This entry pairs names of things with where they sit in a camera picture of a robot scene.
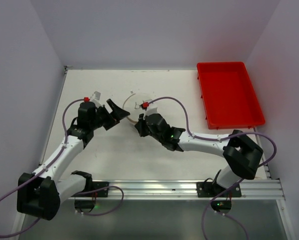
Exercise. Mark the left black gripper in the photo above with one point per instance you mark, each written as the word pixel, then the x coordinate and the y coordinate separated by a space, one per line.
pixel 117 114

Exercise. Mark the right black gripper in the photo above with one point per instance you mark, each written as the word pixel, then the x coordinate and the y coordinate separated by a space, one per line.
pixel 141 125

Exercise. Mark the white mesh laundry bag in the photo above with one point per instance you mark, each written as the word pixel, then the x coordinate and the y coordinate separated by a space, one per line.
pixel 132 104

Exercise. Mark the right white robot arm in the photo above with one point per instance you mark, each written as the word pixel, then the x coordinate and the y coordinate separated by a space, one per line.
pixel 241 153

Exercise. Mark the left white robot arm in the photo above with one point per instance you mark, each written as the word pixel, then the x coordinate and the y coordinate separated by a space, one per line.
pixel 52 168

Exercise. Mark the red plastic tray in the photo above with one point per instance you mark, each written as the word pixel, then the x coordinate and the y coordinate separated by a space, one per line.
pixel 228 96

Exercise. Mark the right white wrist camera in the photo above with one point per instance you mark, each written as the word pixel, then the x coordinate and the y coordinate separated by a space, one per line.
pixel 150 108

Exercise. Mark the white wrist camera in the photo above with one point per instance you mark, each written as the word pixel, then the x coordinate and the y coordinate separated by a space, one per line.
pixel 150 108
pixel 95 98

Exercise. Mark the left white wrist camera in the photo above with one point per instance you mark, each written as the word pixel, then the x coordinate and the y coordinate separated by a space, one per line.
pixel 95 98

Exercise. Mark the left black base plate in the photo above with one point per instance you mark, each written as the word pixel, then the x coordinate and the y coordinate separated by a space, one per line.
pixel 99 189

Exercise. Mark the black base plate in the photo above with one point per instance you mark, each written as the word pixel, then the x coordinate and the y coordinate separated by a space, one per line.
pixel 209 189
pixel 99 189

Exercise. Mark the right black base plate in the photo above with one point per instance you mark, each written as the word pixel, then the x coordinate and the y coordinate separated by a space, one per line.
pixel 209 189

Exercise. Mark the aluminium mounting rail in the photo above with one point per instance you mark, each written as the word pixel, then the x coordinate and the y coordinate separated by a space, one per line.
pixel 152 188

